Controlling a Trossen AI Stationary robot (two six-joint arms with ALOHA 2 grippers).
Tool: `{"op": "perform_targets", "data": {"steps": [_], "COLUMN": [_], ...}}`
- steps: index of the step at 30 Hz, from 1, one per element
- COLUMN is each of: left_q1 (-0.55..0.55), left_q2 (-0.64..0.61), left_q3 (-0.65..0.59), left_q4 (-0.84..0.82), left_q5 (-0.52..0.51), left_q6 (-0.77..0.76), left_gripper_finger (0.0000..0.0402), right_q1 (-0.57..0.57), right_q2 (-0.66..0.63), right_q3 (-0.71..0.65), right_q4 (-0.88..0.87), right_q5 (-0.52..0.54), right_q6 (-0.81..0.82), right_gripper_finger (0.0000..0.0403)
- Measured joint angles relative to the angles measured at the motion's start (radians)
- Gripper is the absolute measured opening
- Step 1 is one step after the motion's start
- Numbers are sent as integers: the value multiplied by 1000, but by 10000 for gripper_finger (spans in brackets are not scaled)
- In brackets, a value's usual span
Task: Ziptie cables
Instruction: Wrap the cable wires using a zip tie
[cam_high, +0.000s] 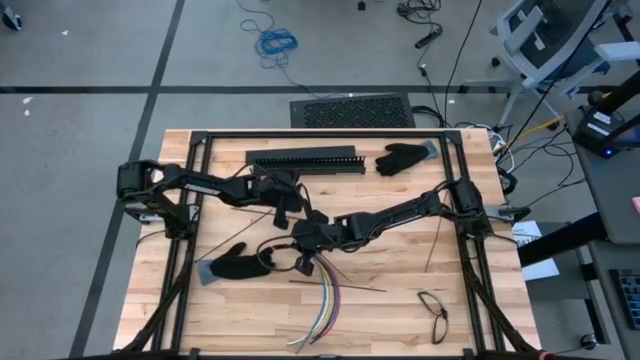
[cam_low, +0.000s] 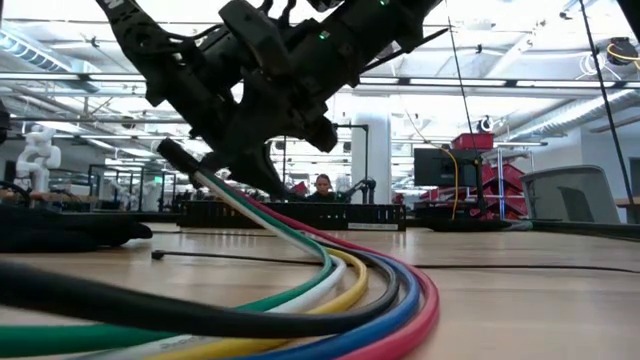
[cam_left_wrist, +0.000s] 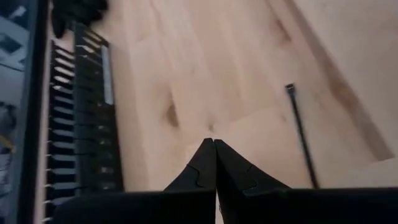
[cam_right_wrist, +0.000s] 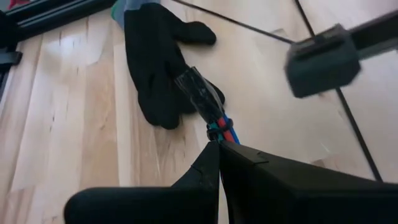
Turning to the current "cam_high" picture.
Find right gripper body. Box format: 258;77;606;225
291;209;354;254

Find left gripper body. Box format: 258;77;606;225
249;171;307;214

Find black raceway cover strip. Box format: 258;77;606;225
244;145;357;164

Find black slotted cable raceway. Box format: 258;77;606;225
249;155;367;177

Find black work glove grey cuff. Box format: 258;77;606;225
374;141;441;178
198;241;277;287

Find green cable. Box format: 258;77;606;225
294;259;329;355

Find black perforated case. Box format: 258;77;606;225
289;92;418;130

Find black eyeglasses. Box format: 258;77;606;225
416;290;450;346

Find white paper sheet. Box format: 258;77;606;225
510;219;561;283

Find black desk crossbar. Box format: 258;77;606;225
517;212;609;269

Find grey desk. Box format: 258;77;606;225
564;107;640;246
587;239;640;360

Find grey office chair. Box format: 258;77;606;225
462;0;640;127

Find black box with labels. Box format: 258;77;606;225
572;105;640;160

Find black keyboard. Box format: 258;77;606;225
609;268;640;331

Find black stand pole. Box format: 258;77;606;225
587;69;640;117

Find black aluminium frame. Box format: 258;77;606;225
122;128;540;360

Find blue coiled floor cable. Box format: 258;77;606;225
235;0;301;71

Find black coiled floor cable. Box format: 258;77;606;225
412;104;446;129

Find white floor cable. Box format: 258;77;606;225
488;129;516;174

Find black floor cable bundle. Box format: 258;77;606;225
396;0;445;50

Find thin black hanging cable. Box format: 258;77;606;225
499;0;614;156
442;0;485;126

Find yellow floor cable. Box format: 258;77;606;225
499;115;567;151

